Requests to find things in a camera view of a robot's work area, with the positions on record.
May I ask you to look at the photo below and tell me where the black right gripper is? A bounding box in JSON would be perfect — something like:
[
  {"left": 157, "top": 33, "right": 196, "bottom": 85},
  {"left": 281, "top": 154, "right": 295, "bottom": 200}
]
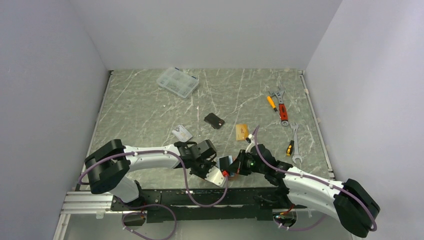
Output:
[{"left": 226, "top": 149, "right": 267, "bottom": 176}]

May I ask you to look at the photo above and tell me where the white silver card stack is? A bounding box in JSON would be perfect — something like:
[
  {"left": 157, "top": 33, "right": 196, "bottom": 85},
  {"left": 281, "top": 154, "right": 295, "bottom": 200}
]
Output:
[{"left": 171, "top": 124, "right": 193, "bottom": 143}]

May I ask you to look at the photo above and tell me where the brown leather card holder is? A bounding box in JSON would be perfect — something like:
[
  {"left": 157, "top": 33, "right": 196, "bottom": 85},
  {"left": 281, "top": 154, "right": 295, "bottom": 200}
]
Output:
[{"left": 228, "top": 173, "right": 238, "bottom": 181}]

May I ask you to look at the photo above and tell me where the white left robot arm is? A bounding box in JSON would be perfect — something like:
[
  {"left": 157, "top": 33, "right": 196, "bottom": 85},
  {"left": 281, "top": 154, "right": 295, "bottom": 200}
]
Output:
[{"left": 78, "top": 139, "right": 227, "bottom": 210}]

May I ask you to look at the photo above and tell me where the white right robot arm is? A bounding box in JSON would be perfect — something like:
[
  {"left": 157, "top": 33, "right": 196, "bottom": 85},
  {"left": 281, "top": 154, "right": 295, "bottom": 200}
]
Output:
[{"left": 225, "top": 144, "right": 381, "bottom": 238}]

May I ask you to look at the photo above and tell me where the silver combination wrench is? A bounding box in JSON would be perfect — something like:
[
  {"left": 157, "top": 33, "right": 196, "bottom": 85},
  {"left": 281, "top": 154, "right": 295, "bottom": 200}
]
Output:
[{"left": 286, "top": 122, "right": 303, "bottom": 164}]

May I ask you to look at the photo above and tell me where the clear plastic organizer box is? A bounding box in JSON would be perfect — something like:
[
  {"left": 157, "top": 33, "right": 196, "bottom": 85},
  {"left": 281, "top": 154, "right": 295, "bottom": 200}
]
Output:
[{"left": 156, "top": 67, "right": 199, "bottom": 99}]

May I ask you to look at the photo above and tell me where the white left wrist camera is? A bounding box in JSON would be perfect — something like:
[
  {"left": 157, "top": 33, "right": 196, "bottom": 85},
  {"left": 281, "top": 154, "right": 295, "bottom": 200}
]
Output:
[{"left": 205, "top": 166, "right": 227, "bottom": 188}]

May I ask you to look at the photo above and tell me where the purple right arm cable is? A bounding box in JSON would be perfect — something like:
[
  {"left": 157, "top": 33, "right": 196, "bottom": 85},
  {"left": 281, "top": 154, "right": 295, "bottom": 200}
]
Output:
[{"left": 252, "top": 124, "right": 379, "bottom": 232}]

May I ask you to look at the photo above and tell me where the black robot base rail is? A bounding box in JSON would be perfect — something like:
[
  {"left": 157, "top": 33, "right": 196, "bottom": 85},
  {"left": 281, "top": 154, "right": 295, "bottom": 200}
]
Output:
[{"left": 110, "top": 187, "right": 309, "bottom": 223}]

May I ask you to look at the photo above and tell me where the yellow handled screwdriver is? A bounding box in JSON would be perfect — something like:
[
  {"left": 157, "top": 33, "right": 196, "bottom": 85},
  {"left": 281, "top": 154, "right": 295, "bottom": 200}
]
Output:
[{"left": 267, "top": 96, "right": 278, "bottom": 113}]

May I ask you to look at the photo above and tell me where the red handled adjustable wrench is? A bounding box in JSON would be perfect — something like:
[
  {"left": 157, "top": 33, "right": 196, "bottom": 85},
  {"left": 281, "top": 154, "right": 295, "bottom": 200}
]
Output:
[{"left": 269, "top": 85, "right": 289, "bottom": 127}]

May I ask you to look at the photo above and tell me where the aluminium frame rail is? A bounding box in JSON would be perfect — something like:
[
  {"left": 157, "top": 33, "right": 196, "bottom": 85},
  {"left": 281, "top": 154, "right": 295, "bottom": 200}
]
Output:
[{"left": 53, "top": 191, "right": 113, "bottom": 240}]

